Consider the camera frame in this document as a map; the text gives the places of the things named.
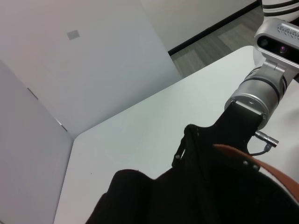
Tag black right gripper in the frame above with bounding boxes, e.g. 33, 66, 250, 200
171, 102, 263, 170

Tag black food bag orange handles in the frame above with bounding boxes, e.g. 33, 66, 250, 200
85, 123, 299, 224

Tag silver right gripper cable connector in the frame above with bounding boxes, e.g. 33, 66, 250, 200
249, 130, 280, 156

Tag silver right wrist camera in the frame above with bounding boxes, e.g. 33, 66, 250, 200
254, 18, 299, 76

